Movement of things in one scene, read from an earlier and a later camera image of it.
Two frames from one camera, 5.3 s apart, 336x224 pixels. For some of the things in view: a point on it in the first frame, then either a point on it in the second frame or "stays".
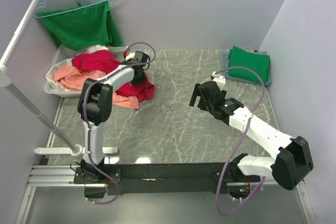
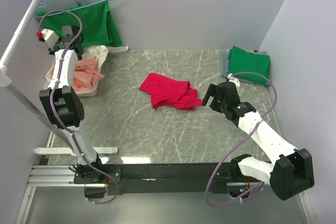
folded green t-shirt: [238, 57] stays
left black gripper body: [139, 80] → [51, 50]
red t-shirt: [104, 62] → [167, 91]
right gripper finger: [196, 93] → [210, 92]
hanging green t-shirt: [82, 27] stays
